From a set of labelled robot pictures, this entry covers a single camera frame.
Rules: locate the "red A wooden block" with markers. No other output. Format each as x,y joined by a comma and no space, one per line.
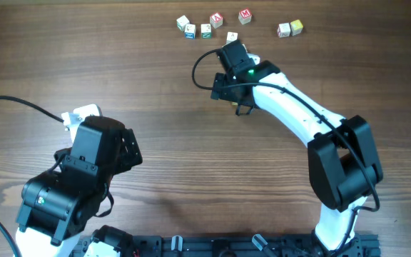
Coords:
216,20

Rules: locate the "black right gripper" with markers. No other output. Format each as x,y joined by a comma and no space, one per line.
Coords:
225,94

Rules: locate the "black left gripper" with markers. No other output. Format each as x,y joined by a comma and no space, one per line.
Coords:
124,163

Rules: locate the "blue letter wooden block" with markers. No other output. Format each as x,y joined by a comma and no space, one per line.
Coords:
190,31

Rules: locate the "yellow top wooden block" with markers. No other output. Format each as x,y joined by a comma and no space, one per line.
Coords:
296,27

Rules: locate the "green letter wooden block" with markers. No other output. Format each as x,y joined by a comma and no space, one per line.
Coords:
182,22

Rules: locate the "red M wooden block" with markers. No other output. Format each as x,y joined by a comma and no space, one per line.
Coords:
245,16

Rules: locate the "red Y wooden block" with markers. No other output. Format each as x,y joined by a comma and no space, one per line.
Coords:
284,30

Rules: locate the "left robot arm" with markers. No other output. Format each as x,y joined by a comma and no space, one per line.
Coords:
58,203

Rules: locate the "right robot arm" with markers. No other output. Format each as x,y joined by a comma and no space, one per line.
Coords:
343,164

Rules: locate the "red edged wooden block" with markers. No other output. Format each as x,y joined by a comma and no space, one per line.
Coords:
231,36

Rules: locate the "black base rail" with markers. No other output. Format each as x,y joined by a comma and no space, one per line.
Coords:
287,245

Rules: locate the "green N wooden block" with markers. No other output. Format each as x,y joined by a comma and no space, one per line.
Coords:
206,31

